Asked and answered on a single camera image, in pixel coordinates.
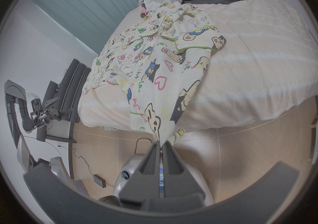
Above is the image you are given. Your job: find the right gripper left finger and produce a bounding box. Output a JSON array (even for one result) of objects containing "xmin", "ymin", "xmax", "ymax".
[{"xmin": 118, "ymin": 141, "xmax": 161, "ymax": 207}]

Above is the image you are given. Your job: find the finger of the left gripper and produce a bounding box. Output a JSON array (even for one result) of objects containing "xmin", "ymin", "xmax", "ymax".
[
  {"xmin": 59, "ymin": 107, "xmax": 74, "ymax": 121},
  {"xmin": 44, "ymin": 97, "xmax": 61, "ymax": 109}
]

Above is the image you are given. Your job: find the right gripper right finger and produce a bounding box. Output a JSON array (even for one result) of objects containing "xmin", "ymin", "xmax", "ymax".
[{"xmin": 161, "ymin": 142, "xmax": 207, "ymax": 203}]

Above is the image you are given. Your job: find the white printed pyjama top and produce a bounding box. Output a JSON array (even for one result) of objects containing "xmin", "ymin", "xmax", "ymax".
[{"xmin": 83, "ymin": 0, "xmax": 227, "ymax": 197}]

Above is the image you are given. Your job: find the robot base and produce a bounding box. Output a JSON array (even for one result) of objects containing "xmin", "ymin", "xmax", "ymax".
[{"xmin": 16, "ymin": 137, "xmax": 215, "ymax": 205}]

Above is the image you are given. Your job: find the bed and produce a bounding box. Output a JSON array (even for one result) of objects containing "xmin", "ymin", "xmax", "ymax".
[{"xmin": 78, "ymin": 0, "xmax": 318, "ymax": 133}]

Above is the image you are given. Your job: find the black padded sofa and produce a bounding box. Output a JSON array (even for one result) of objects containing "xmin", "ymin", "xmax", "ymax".
[{"xmin": 45, "ymin": 59, "xmax": 93, "ymax": 122}]

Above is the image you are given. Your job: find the black power adapter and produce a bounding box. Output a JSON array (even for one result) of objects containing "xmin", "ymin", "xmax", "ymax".
[{"xmin": 93, "ymin": 174, "xmax": 107, "ymax": 189}]

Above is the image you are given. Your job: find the blue-green curtain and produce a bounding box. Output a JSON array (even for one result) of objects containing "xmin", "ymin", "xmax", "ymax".
[{"xmin": 28, "ymin": 0, "xmax": 147, "ymax": 56}]

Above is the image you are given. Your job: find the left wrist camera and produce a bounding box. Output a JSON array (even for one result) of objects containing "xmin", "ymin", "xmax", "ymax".
[{"xmin": 30, "ymin": 98, "xmax": 42, "ymax": 112}]

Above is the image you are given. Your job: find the black cable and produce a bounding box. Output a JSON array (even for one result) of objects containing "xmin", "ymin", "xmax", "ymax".
[{"xmin": 135, "ymin": 138, "xmax": 155, "ymax": 155}]

